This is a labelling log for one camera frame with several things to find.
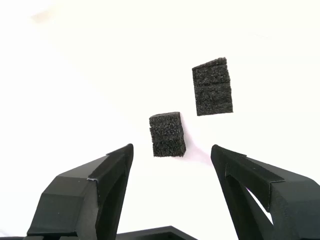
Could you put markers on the black foam cube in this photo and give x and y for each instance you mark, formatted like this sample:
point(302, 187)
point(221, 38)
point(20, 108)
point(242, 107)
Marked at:
point(212, 87)
point(168, 135)

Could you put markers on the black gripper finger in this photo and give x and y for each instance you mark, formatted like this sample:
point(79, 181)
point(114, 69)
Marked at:
point(75, 205)
point(295, 212)

